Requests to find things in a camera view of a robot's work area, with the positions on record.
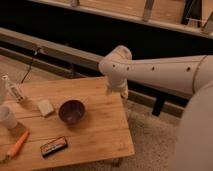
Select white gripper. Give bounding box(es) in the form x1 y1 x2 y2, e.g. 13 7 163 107
106 77 128 99

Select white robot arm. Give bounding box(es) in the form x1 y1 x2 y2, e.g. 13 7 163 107
98 45 213 171

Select dark purple bowl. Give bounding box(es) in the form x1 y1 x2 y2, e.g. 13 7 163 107
58 100 86 125

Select white sponge block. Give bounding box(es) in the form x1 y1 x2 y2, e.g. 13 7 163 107
37 100 54 117

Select white paper cup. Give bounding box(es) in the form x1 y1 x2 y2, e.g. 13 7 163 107
0 106 18 129

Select orange carrot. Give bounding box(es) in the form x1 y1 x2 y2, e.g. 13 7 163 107
0 130 30 164

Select black cable on left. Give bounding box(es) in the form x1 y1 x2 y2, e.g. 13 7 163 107
20 46 44 84

